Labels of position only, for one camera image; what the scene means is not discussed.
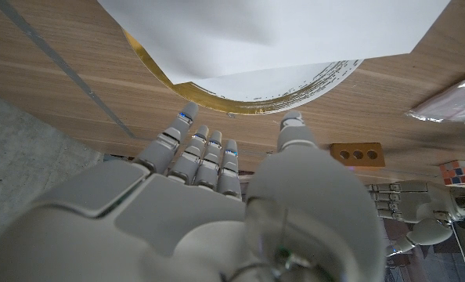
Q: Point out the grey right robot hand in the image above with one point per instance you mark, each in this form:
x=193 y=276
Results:
x=158 y=227

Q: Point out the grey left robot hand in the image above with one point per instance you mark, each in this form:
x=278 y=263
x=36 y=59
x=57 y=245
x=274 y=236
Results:
x=428 y=203

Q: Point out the white paper sheet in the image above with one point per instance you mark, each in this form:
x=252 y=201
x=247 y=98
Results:
x=256 y=35

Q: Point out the brown block with three holes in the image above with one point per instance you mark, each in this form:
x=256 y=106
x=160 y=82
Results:
x=352 y=162

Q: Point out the pink cloth in clear packet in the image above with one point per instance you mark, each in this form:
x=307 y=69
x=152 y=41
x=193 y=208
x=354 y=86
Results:
x=451 y=103

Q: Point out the white paper plate gold rim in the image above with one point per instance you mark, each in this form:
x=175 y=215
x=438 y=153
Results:
x=264 y=88

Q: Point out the colourful puzzle cube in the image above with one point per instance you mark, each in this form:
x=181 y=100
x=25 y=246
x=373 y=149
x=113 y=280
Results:
x=461 y=172

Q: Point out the printed living room backdrop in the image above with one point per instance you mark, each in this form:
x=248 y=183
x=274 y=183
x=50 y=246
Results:
x=432 y=266

